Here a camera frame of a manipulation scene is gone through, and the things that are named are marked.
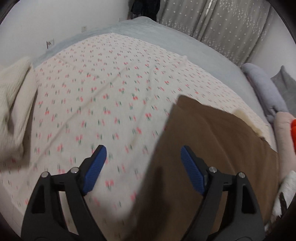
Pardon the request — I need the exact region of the white quilted folded blanket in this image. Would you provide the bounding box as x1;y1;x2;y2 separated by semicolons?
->
264;171;295;233

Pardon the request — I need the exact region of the pink pillow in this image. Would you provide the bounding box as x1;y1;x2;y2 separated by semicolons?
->
273;111;295;182

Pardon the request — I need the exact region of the orange pumpkin plush cushion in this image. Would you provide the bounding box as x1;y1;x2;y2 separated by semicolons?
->
291;119;296;143

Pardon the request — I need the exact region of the blue-grey folded blanket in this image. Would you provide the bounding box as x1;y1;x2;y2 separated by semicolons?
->
241;63;288;124

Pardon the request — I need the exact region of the grey quilted pillow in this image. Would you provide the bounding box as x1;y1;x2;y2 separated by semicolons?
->
271;65;296;116

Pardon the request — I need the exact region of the light grey bed blanket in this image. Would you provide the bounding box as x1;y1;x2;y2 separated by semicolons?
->
32;16;278;151

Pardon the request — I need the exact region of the cherry print white sheet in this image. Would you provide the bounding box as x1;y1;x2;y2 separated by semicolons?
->
1;33;274;240

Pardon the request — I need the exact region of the grey dotted curtain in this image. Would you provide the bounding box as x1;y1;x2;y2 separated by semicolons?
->
157;0;275;67

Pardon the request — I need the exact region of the dark hanging garment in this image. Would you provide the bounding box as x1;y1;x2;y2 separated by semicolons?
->
130;0;161;21

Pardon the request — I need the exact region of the wall socket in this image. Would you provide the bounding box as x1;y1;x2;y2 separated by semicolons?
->
46;39;55;49

